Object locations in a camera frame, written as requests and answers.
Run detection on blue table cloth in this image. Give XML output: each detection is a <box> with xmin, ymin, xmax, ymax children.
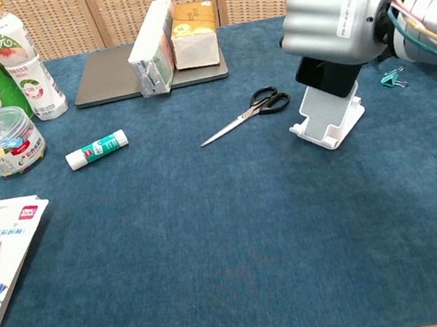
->
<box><xmin>0</xmin><ymin>0</ymin><xmax>437</xmax><ymax>327</ymax></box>

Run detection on black smartphone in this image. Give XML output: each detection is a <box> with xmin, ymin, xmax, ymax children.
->
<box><xmin>282</xmin><ymin>0</ymin><xmax>432</xmax><ymax>106</ymax></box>

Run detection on white folding phone stand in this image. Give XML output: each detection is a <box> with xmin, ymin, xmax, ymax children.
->
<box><xmin>282</xmin><ymin>76</ymin><xmax>371</xmax><ymax>156</ymax></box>

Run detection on white green glue stick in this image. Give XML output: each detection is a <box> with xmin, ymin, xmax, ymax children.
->
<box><xmin>62</xmin><ymin>127</ymin><xmax>133</xmax><ymax>173</ymax></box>

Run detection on yellow white tissue pack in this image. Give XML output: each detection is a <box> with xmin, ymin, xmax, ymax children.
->
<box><xmin>165</xmin><ymin>0</ymin><xmax>224</xmax><ymax>72</ymax></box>

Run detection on blue white tape blister pack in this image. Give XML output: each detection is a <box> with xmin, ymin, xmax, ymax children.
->
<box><xmin>0</xmin><ymin>190</ymin><xmax>71</xmax><ymax>327</ymax></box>

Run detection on grey laptop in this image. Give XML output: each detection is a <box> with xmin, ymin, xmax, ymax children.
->
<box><xmin>66</xmin><ymin>28</ymin><xmax>232</xmax><ymax>111</ymax></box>

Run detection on white long tissue pack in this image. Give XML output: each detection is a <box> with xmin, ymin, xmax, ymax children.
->
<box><xmin>118</xmin><ymin>0</ymin><xmax>190</xmax><ymax>102</ymax></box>

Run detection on teal binder clip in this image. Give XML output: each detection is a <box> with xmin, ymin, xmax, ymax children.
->
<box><xmin>378</xmin><ymin>65</ymin><xmax>410</xmax><ymax>92</ymax></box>

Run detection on black handled scissors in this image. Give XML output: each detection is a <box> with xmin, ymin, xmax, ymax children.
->
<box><xmin>192</xmin><ymin>83</ymin><xmax>296</xmax><ymax>149</ymax></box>

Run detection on white labelled drink bottle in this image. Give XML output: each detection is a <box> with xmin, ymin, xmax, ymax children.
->
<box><xmin>0</xmin><ymin>0</ymin><xmax>70</xmax><ymax>129</ymax></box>

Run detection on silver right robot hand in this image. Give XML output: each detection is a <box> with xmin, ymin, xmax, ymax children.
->
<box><xmin>271</xmin><ymin>0</ymin><xmax>413</xmax><ymax>78</ymax></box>

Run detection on clear tub of binder clips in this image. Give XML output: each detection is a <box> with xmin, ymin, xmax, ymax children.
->
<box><xmin>0</xmin><ymin>100</ymin><xmax>53</xmax><ymax>180</ymax></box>

